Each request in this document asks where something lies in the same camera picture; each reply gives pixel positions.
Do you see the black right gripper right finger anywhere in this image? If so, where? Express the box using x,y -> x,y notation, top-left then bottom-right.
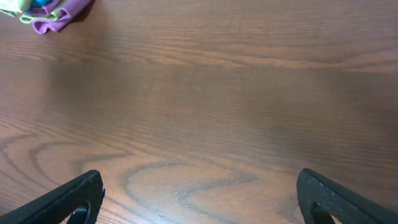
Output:
296,168 -> 397,224

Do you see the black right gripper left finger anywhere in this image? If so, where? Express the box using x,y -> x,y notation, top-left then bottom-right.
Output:
1,170 -> 105,224

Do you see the green folded cloth in stack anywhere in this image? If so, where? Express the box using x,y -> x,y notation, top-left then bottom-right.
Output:
20,7 -> 61,24

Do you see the green microfiber cloth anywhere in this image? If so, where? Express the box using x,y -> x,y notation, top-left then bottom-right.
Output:
1,0 -> 32,17

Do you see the blue folded cloth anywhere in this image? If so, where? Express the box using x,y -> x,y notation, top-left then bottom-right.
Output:
30,0 -> 52,7

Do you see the purple folded cloth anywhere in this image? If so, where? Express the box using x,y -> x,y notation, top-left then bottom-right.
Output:
24,0 -> 93,34

